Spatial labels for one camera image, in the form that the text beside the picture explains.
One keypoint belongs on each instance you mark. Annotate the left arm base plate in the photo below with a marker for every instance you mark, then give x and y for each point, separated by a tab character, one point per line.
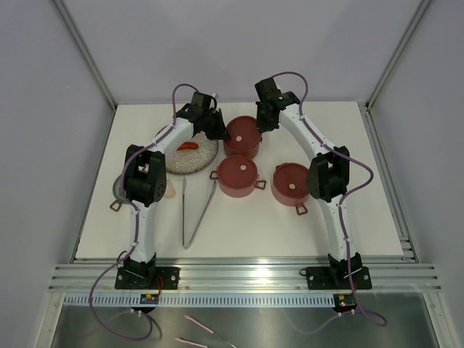
164	278

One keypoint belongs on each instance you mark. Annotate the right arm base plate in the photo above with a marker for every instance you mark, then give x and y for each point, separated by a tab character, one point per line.
318	278

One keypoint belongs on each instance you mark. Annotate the grey glass pot lid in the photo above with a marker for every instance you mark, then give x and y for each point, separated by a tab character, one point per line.
117	193

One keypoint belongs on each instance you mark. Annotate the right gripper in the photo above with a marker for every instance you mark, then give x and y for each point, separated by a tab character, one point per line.
261	125

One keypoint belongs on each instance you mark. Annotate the dark red lid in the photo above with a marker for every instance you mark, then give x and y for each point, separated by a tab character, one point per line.
243	132
290	180
237	171

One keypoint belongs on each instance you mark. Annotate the speckled ceramic plate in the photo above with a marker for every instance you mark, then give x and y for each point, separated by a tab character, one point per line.
195	156

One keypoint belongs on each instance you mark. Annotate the red sausage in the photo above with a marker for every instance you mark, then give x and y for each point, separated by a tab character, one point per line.
188	146

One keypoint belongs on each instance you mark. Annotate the aluminium post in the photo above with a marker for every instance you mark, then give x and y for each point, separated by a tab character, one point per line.
403	43
72	28

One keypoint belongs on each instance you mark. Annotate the white slotted cable duct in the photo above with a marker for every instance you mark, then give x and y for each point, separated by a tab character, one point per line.
202	300

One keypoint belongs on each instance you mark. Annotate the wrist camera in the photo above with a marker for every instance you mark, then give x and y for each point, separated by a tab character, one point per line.
267	89
204	102

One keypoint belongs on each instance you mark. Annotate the left aluminium post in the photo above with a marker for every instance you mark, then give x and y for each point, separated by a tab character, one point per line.
72	28

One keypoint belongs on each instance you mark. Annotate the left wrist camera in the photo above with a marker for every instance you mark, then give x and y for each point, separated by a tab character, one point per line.
204	102

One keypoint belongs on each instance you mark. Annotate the pink stick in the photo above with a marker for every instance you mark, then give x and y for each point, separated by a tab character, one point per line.
191	343
198	323

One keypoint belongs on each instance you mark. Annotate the aluminium front rail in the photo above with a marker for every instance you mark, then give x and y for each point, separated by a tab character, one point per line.
248	275

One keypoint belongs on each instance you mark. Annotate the pink stick lower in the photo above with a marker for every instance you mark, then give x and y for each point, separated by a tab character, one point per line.
191	343

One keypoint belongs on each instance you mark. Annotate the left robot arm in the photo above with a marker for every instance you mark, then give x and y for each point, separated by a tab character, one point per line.
143	182

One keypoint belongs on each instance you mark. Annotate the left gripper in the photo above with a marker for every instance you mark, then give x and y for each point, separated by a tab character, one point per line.
220	133

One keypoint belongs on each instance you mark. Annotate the metal tongs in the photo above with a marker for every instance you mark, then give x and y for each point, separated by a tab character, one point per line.
195	201

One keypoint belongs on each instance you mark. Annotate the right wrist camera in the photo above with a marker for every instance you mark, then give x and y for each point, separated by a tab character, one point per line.
267	89

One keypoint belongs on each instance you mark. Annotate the dark red lid front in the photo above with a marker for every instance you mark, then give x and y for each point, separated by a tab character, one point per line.
243	132

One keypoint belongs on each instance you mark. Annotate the right aluminium post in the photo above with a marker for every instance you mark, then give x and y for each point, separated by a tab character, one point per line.
403	43

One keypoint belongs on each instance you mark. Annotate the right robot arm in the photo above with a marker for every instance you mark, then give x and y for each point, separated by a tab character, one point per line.
327	178

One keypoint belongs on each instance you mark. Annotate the dark red lunch container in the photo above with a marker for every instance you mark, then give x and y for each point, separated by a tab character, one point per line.
250	153

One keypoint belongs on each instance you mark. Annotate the pink stick upper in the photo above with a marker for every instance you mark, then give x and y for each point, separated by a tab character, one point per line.
198	323

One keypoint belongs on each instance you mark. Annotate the dark red lid back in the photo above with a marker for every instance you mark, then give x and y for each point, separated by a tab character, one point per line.
237	171

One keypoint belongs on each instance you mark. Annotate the pink lunch container with handle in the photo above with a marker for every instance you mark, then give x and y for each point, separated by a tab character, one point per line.
297	203

